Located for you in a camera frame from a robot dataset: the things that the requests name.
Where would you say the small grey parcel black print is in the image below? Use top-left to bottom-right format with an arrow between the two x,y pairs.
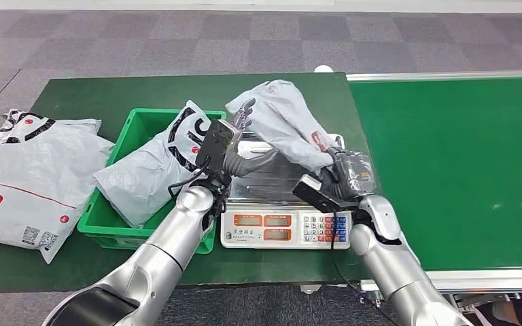
93,100 -> 215,230

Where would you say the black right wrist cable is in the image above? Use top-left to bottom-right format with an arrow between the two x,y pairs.
329,209 -> 399,326

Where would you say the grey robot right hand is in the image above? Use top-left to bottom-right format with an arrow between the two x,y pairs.
319,146 -> 377,201

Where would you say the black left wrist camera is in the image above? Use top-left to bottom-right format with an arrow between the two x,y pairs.
195,119 -> 239,174

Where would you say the large grey bag red print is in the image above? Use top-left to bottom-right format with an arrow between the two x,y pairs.
0,119 -> 116,265

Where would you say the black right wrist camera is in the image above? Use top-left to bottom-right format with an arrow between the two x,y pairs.
292,174 -> 347,213

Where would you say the flat grey bag black print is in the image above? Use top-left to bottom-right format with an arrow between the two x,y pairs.
0,109 -> 103,156

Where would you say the grey parcel small red print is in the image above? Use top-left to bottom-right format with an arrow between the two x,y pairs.
224,79 -> 345,174

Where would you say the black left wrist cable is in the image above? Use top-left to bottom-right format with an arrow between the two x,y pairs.
167,155 -> 212,201

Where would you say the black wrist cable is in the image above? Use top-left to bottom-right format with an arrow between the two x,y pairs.
167,155 -> 212,201
329,209 -> 399,326

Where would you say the dark green table board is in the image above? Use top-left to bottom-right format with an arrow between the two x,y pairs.
0,73 -> 410,293

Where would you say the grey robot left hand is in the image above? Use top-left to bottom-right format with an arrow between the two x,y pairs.
222,98 -> 280,178

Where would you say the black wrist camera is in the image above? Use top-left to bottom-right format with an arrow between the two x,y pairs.
195,119 -> 239,174
292,174 -> 347,213

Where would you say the electronic scale with steel tray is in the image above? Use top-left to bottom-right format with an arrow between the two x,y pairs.
219,132 -> 352,251

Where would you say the green plastic crate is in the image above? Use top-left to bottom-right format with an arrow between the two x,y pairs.
77,107 -> 227,255

